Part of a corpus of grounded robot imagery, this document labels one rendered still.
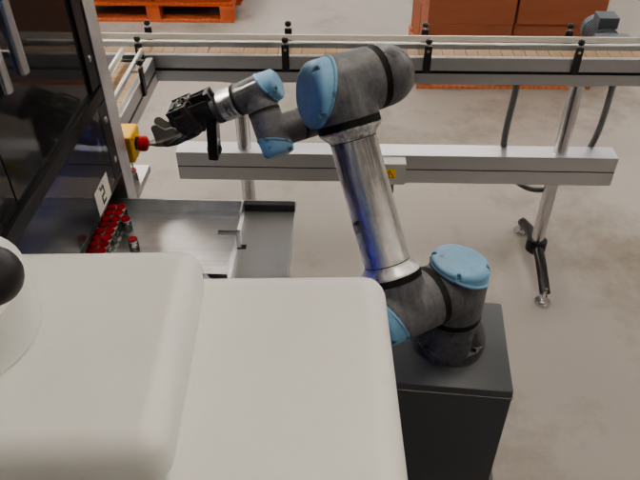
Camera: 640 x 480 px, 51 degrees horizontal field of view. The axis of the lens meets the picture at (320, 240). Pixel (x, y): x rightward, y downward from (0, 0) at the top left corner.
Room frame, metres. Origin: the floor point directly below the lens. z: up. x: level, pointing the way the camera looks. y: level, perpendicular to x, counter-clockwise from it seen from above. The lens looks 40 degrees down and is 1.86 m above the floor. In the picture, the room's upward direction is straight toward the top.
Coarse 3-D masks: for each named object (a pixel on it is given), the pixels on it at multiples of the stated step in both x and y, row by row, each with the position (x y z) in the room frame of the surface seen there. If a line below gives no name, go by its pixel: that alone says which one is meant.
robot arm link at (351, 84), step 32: (320, 64) 1.06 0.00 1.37; (352, 64) 1.07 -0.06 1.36; (384, 64) 1.09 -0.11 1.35; (320, 96) 1.01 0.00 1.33; (352, 96) 1.03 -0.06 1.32; (384, 96) 1.07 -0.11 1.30; (320, 128) 1.02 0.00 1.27; (352, 128) 1.00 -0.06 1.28; (352, 160) 0.99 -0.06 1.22; (352, 192) 0.97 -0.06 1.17; (384, 192) 0.97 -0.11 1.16; (352, 224) 0.96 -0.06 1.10; (384, 224) 0.94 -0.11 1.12; (384, 256) 0.91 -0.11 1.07; (384, 288) 0.87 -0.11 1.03; (416, 288) 0.88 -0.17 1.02; (416, 320) 0.84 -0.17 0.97
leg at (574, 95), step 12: (576, 96) 2.05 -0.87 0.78; (564, 108) 2.07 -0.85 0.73; (576, 108) 2.05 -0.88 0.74; (564, 120) 2.06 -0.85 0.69; (564, 132) 2.05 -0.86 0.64; (564, 144) 2.05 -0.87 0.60; (552, 192) 2.05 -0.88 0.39; (540, 204) 2.07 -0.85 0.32; (552, 204) 2.05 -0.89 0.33; (540, 216) 2.06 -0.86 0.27; (540, 228) 2.05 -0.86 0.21; (540, 240) 2.05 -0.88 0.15
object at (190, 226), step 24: (144, 216) 1.27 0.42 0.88; (168, 216) 1.27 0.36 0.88; (192, 216) 1.27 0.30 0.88; (216, 216) 1.27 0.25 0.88; (240, 216) 1.23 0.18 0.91; (144, 240) 1.18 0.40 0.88; (168, 240) 1.18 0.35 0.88; (192, 240) 1.18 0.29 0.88; (216, 240) 1.18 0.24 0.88; (216, 264) 1.10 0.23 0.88
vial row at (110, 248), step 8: (120, 208) 1.25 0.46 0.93; (112, 216) 1.22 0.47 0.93; (120, 216) 1.22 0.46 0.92; (112, 224) 1.19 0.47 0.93; (120, 224) 1.21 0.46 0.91; (112, 232) 1.16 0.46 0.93; (120, 232) 1.20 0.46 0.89; (104, 240) 1.13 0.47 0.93; (112, 240) 1.15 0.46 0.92; (120, 240) 1.18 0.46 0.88; (104, 248) 1.10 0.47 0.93; (112, 248) 1.14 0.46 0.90
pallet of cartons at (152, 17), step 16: (96, 0) 4.76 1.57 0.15; (112, 0) 4.75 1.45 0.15; (128, 0) 4.74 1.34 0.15; (144, 0) 4.74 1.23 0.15; (160, 0) 4.73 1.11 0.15; (176, 0) 4.73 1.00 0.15; (192, 0) 4.73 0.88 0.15; (208, 0) 4.73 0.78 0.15; (224, 0) 4.73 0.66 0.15; (240, 0) 5.04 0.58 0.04; (112, 16) 4.78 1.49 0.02; (128, 16) 4.78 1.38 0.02; (144, 16) 4.78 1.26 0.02; (160, 16) 4.73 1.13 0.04; (176, 16) 4.77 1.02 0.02; (192, 16) 4.77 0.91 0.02; (208, 16) 4.77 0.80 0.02; (224, 16) 4.70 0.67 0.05
